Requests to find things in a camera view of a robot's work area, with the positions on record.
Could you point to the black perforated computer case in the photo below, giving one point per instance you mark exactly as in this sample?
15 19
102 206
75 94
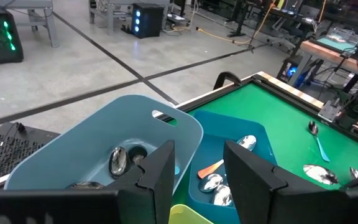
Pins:
11 149

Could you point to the wooden-edged neighbouring table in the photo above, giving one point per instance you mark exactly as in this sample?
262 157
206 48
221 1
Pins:
337 56

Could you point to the silver metal bracket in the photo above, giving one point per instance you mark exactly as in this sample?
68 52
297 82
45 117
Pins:
329 112

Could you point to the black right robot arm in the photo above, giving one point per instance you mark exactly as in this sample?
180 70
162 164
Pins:
353 105

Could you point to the black aluminium table frame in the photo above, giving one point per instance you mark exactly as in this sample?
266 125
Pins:
291 99

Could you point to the yellow-green plastic tray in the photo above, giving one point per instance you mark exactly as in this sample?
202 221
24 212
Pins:
185 216

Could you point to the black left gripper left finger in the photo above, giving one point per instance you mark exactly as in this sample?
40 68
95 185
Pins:
148 193

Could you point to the black computer with blue lights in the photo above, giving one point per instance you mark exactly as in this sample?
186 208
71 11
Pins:
151 21
292 72

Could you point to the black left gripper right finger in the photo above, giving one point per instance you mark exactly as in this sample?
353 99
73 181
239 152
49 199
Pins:
250 186

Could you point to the grey-blue plastic bin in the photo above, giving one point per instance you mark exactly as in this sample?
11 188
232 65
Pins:
89 140

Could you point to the dark blue plastic tray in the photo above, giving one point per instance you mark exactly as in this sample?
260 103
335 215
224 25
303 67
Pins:
216 130

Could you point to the pile of loose spoons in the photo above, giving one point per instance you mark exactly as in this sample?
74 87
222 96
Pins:
275 124

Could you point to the black curved camera mount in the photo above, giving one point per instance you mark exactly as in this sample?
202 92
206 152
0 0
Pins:
227 74

